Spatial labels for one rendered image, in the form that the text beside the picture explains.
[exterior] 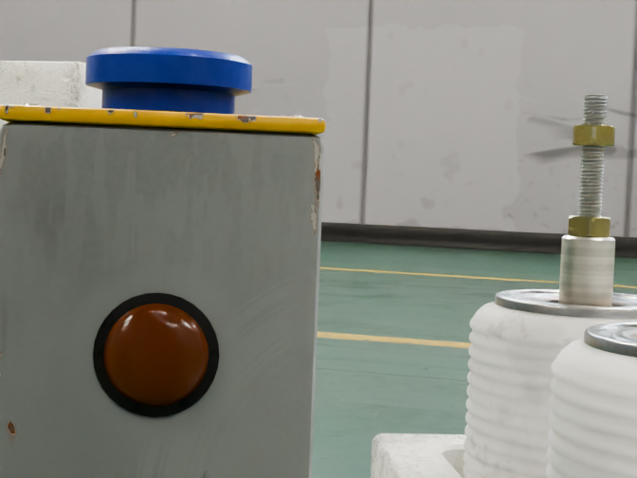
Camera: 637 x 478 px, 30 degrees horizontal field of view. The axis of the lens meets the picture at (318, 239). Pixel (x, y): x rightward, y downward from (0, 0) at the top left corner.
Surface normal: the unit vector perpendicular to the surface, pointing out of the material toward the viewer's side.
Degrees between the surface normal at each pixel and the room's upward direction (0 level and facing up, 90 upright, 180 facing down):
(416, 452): 0
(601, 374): 58
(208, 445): 90
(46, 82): 90
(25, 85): 90
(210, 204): 90
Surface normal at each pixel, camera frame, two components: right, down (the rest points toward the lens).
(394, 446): 0.04, -1.00
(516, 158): -0.29, 0.04
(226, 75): 0.73, 0.07
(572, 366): -0.80, -0.56
